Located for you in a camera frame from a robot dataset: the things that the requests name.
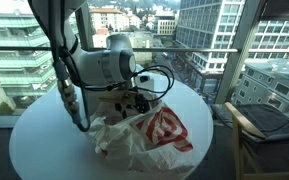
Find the wooden chair frame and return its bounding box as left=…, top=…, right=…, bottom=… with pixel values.
left=224, top=101, right=289, bottom=180

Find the dark window blind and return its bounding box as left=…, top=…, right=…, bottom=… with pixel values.
left=259, top=0, right=289, bottom=23

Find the wide grey window mullion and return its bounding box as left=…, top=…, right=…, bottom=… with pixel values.
left=214, top=0, right=268, bottom=104

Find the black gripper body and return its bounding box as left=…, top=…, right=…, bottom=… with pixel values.
left=113, top=94, right=151, bottom=118

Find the grey chair cushion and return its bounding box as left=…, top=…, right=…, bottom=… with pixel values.
left=210, top=103, right=289, bottom=144

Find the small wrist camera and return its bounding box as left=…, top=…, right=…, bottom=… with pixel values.
left=135, top=73, right=152, bottom=85

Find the white plastic bag red logo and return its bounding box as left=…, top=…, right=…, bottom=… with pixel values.
left=87, top=99, right=195, bottom=174

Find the metal window railing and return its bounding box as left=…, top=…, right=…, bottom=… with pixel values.
left=0, top=45, right=240, bottom=54

